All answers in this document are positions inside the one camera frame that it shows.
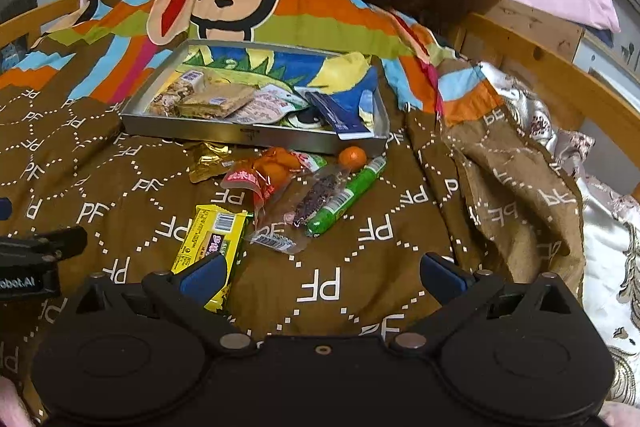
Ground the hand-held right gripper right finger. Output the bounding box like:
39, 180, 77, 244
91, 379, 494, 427
389, 252, 573, 354

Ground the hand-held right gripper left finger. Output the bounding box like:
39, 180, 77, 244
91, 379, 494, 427
72, 252, 256, 354

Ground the yellow snack packet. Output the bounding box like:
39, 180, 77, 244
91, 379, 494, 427
170, 204, 249, 314

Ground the gold foil candy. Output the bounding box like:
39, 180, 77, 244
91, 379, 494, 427
189, 142, 233, 184

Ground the green sausage stick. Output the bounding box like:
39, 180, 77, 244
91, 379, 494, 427
306, 156, 388, 237

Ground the orange chicken leg packet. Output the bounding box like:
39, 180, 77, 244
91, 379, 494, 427
221, 146, 328, 233

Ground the clear dried plum packet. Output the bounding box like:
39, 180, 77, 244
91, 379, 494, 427
247, 167, 351, 253

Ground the silver metal tray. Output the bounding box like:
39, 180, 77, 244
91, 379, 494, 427
120, 38, 392, 158

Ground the small tangerine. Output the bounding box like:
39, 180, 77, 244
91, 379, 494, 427
338, 146, 368, 170

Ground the crispy rice bar packet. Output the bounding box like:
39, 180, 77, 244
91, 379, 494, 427
175, 74, 258, 120

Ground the mixed nut snack packet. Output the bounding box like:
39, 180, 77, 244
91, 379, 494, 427
147, 67, 206, 118

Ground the white snack packet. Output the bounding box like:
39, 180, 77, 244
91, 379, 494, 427
232, 87, 311, 125

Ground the navy blue sachet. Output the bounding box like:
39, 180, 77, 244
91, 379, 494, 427
305, 91, 375, 142

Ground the brown cartoon printed blanket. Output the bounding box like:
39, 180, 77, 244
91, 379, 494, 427
0, 0, 586, 408

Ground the silver floral quilt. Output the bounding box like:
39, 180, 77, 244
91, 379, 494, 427
475, 62, 640, 408

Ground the plywood board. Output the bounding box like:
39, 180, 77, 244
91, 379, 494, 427
480, 0, 586, 58

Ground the white box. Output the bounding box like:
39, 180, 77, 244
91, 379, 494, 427
572, 27, 640, 82

